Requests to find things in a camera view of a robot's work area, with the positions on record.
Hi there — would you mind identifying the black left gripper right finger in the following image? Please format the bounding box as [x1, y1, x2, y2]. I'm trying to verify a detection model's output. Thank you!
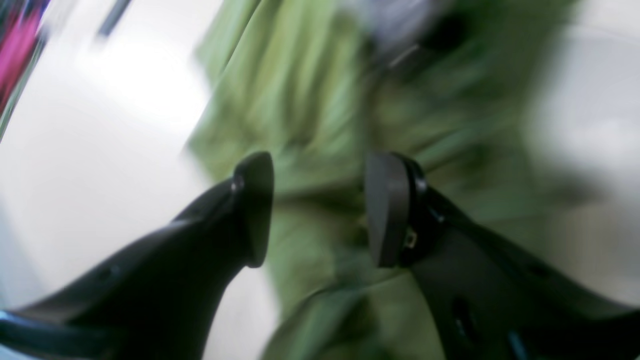
[364, 153, 640, 360]

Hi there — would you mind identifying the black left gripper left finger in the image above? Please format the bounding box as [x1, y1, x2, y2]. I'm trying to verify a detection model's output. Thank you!
[1, 152, 275, 360]

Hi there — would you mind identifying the green t-shirt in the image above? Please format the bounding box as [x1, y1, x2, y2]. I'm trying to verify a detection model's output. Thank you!
[185, 0, 591, 360]

